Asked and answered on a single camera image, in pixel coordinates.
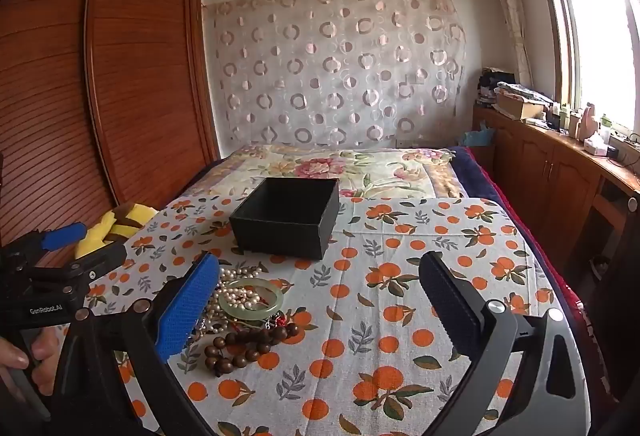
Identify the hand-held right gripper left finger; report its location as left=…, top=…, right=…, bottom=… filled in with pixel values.
left=50, top=252, right=221, bottom=436

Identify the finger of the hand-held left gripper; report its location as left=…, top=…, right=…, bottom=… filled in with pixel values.
left=0, top=222, right=87, bottom=269
left=20, top=240, right=129, bottom=284

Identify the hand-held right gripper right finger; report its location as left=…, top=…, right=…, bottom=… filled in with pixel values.
left=419, top=251, right=589, bottom=436

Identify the pearl necklace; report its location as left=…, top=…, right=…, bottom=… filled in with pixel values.
left=202, top=266, right=271, bottom=332

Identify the brown wooden bead bracelet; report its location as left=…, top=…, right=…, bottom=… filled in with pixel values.
left=202, top=323, right=301, bottom=378

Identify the green jade bangle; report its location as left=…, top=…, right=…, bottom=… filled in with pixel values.
left=218, top=277, right=285, bottom=317

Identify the red cord bracelet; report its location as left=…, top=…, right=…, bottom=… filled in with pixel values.
left=265, top=311, right=297, bottom=332

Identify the black jewelry box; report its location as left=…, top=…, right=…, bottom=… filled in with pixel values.
left=229, top=177, right=341, bottom=261

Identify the person's left hand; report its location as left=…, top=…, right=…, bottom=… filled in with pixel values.
left=0, top=330, right=57, bottom=397

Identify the yellow plush toy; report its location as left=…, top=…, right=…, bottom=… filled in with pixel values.
left=75, top=203, right=159, bottom=259

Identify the orange fruit print cloth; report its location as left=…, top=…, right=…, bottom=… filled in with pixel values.
left=82, top=197, right=587, bottom=436

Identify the red blanket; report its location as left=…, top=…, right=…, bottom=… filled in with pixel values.
left=487, top=176, right=617, bottom=417

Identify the dark blue blanket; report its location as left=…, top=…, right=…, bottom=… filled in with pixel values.
left=447, top=146, right=501, bottom=201

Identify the wooden cabinet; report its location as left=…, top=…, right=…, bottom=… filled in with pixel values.
left=472, top=103, right=640, bottom=277

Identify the teal bag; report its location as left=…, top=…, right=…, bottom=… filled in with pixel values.
left=460, top=123, right=496, bottom=147

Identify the wooden wardrobe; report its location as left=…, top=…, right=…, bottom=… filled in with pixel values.
left=0, top=0, right=221, bottom=267

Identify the floral blanket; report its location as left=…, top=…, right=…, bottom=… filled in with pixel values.
left=165, top=143, right=468, bottom=217

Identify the cardboard box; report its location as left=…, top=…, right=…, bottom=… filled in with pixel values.
left=495, top=92, right=546, bottom=121

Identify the pile of dark clothes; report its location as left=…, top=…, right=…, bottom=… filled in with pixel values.
left=475, top=68, right=518, bottom=106

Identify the folded patterned cloth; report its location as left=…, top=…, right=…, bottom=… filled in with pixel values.
left=497, top=82, right=553, bottom=104

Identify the circle patterned curtain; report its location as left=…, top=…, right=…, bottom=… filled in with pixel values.
left=202, top=0, right=469, bottom=151

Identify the beige window curtain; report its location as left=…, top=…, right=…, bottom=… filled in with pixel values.
left=482, top=0, right=534, bottom=89

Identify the window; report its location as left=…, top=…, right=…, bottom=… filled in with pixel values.
left=530, top=0, right=640, bottom=137

